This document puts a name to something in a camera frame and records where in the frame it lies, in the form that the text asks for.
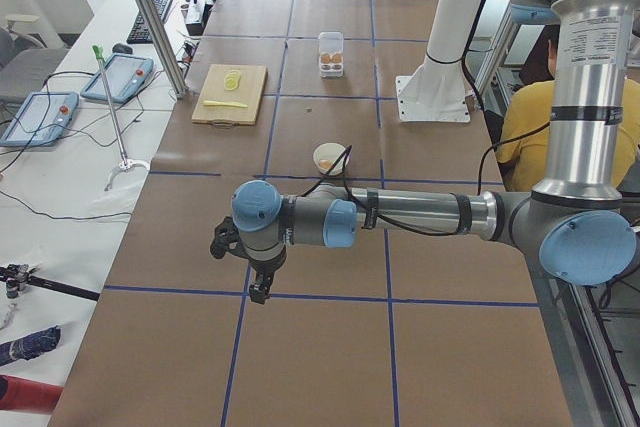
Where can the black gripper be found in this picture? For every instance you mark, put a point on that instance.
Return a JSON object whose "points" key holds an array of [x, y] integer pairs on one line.
{"points": [[266, 268]]}

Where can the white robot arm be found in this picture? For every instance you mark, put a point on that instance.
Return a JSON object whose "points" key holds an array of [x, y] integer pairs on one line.
{"points": [[454, 25]]}

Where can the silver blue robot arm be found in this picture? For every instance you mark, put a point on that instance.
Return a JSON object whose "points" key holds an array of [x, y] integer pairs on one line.
{"points": [[568, 225]]}

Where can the clear plastic egg box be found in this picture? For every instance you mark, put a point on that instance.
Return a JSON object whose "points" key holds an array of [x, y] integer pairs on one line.
{"points": [[330, 54]]}

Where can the black box on desk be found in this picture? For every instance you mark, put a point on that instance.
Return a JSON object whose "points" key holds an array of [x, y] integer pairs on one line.
{"points": [[196, 16]]}

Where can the white paper bowl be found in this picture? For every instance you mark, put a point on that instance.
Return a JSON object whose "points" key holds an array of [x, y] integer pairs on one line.
{"points": [[336, 153]]}

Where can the yellow plastic knife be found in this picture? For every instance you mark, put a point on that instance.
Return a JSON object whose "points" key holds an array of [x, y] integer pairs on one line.
{"points": [[229, 104]]}

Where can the wooden cutting board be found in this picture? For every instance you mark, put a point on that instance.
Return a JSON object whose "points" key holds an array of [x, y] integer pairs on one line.
{"points": [[251, 86]]}

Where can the blue taped bundle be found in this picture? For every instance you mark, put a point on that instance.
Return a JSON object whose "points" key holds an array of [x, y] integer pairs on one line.
{"points": [[30, 346]]}

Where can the black tripod rod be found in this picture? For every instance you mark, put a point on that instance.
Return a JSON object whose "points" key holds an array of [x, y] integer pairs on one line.
{"points": [[18, 276]]}

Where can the blue teach pendant far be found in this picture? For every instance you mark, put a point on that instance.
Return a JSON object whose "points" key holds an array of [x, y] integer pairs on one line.
{"points": [[126, 76]]}

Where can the blue teach pendant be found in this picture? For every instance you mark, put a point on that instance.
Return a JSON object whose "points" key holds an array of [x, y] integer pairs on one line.
{"points": [[126, 76], [41, 119]]}

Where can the red cylinder object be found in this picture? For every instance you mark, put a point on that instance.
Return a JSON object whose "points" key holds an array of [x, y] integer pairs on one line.
{"points": [[28, 396]]}

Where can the blue teach pendant near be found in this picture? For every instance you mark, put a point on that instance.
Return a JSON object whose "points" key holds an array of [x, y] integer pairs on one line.
{"points": [[41, 119]]}

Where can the black computer mouse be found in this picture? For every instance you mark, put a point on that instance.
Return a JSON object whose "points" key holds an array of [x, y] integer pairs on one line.
{"points": [[122, 48]]}

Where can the metal reacher grabber stick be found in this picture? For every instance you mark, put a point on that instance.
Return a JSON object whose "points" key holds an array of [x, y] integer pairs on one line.
{"points": [[126, 164]]}

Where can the grey office chair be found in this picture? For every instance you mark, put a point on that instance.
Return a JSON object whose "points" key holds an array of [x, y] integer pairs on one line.
{"points": [[26, 62]]}

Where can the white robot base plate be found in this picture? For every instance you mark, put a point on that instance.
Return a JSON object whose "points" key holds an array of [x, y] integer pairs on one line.
{"points": [[421, 98]]}

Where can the aluminium frame post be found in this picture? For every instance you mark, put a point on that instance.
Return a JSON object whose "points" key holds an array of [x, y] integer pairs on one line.
{"points": [[163, 47]]}

